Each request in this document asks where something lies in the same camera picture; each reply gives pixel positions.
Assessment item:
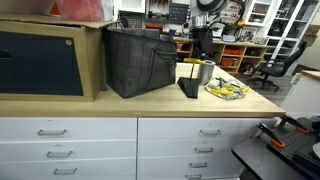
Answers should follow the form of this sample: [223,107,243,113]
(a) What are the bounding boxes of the black wedge platform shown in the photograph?
[177,77,200,99]

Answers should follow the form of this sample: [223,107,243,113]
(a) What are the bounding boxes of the dark grey tote bag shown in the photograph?
[103,28,178,98]

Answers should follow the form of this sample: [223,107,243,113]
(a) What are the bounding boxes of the white patterned cloth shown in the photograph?
[204,77,250,100]

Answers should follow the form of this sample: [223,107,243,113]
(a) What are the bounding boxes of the wooden shelf workbench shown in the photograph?
[173,36,272,76]

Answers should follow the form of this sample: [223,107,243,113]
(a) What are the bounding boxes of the white drawer cabinet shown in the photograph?
[0,117,275,180]

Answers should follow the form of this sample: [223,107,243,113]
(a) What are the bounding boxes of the black office chair far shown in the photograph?
[248,40,307,91]

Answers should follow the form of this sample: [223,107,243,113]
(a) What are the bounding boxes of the cardboard box with black panel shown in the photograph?
[0,13,115,102]

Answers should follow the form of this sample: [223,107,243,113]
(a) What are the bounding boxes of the clear plastic storage bin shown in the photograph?
[49,0,114,22]

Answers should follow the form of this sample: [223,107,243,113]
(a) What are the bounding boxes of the white glass door cabinet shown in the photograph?
[243,0,320,65]

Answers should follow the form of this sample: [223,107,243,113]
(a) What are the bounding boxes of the black perforated clamp table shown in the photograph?
[258,115,320,180]

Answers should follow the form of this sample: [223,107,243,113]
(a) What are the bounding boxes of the yellow T-handle tool front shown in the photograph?
[210,88,234,95]

